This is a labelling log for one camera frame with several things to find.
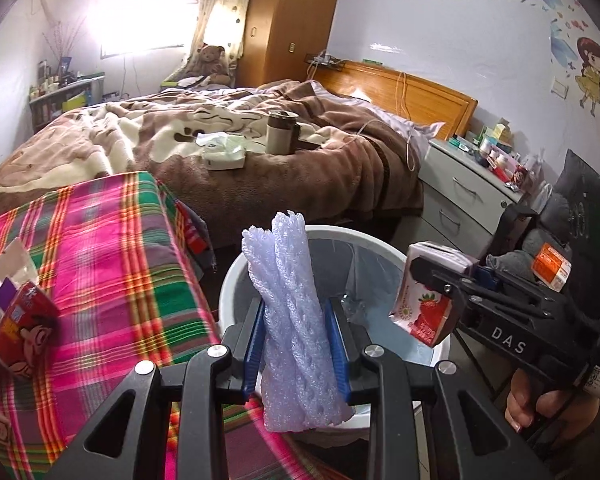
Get red cartoon drink carton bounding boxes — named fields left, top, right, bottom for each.
left=0, top=281, right=62, bottom=381

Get dark patterned cushion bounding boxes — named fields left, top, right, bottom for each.
left=550, top=149, right=600, bottom=241

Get pink green plaid tablecloth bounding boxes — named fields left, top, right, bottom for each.
left=0, top=171, right=331, bottom=480

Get black chair with clothes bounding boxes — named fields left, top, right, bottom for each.
left=490, top=190, right=576, bottom=281

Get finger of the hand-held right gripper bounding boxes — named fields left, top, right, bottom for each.
left=409, top=256, right=557, bottom=334
left=474, top=265, right=504, bottom=292

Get wooden wardrobe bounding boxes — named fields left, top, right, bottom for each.
left=235, top=0, right=347, bottom=92

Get yellow box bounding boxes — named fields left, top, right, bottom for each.
left=487, top=117, right=515, bottom=143

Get orange label box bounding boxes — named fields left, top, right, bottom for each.
left=531, top=241, right=573, bottom=292

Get bright window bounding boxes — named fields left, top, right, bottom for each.
left=87, top=0, right=201, bottom=58

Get cluttered low shelf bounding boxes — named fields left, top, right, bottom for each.
left=27, top=72, right=106, bottom=136

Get grey nightstand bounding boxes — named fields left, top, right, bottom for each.
left=420, top=137, right=528, bottom=256

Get white charging cable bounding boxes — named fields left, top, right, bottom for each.
left=357, top=71, right=431, bottom=173

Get black bag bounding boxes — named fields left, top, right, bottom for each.
left=495, top=204, right=538, bottom=261

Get bed with brown blanket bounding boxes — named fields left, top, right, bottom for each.
left=0, top=80, right=426, bottom=261

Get clear bin liner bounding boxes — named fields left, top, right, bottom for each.
left=305, top=235, right=431, bottom=366

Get person's right hand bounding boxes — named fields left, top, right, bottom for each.
left=504, top=371, right=600, bottom=480

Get red grey checked cloth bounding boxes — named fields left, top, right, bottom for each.
left=172, top=195, right=218, bottom=273

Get dried branches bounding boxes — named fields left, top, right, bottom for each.
left=42, top=17, right=83, bottom=68

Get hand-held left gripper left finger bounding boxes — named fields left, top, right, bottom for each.
left=45, top=297, right=268, bottom=480

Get white plastic bin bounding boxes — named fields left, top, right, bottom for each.
left=217, top=224, right=453, bottom=448

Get beige thermos cup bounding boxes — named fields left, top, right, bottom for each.
left=265, top=109, right=301, bottom=155

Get lilac pillow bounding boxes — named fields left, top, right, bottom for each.
left=310, top=80, right=446, bottom=141

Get wooden bed headboard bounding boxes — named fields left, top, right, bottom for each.
left=312, top=59, right=479, bottom=142

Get strawberry milk carton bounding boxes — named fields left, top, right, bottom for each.
left=389, top=241, right=481, bottom=348

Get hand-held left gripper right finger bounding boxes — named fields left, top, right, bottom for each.
left=325, top=297, right=556, bottom=480

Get brown teddy bear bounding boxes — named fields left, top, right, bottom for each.
left=184, top=44, right=233, bottom=86

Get girl wall sticker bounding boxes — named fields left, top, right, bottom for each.
left=572, top=35, right=600, bottom=118

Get headboard shelf with chargers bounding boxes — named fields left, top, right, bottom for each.
left=305, top=51, right=343, bottom=68

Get white tissue pack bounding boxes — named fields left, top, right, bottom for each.
left=196, top=131, right=247, bottom=171

